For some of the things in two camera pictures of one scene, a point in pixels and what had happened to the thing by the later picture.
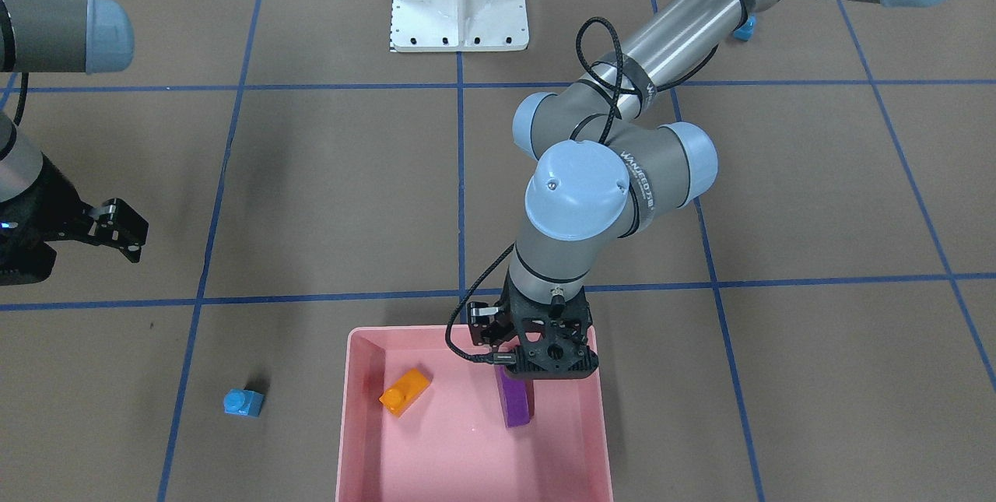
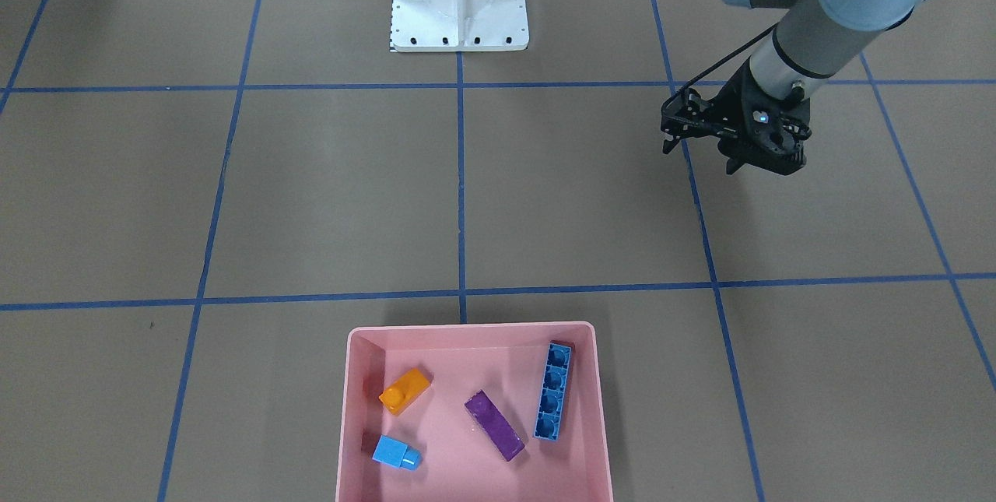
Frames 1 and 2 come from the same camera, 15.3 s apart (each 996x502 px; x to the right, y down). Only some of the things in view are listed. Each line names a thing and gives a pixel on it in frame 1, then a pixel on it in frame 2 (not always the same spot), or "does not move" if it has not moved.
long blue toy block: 745,32 -> 553,391
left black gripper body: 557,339 -> 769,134
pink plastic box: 451,444 does not move
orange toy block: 403,395 does not move
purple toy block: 517,395 -> 494,426
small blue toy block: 243,402 -> 394,452
